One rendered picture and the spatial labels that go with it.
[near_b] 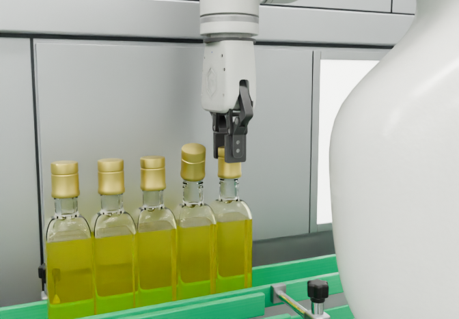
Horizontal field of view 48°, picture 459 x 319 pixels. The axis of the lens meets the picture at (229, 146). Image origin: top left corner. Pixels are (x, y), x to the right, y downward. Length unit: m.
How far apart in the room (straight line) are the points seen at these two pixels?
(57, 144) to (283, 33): 0.43
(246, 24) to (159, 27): 0.18
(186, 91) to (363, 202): 0.61
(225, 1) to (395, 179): 0.49
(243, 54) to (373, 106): 0.45
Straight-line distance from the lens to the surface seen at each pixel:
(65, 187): 0.68
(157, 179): 0.70
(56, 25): 0.82
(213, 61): 0.73
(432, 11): 0.32
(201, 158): 0.71
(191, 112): 0.85
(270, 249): 1.00
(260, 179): 0.92
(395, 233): 0.27
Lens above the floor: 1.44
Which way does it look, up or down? 7 degrees down
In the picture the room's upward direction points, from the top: straight up
